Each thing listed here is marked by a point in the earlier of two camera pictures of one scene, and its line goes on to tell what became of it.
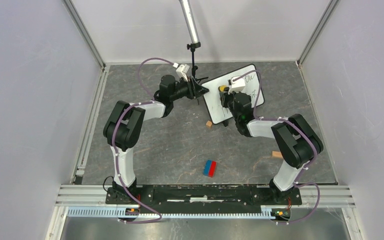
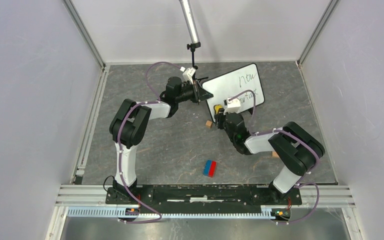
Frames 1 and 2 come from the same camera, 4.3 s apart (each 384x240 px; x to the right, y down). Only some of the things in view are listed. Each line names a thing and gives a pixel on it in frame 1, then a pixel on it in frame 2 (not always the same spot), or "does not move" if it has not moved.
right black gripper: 224,95 to 221,117
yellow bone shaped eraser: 221,88 to 216,107
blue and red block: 210,168 does not move
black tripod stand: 192,46 does not move
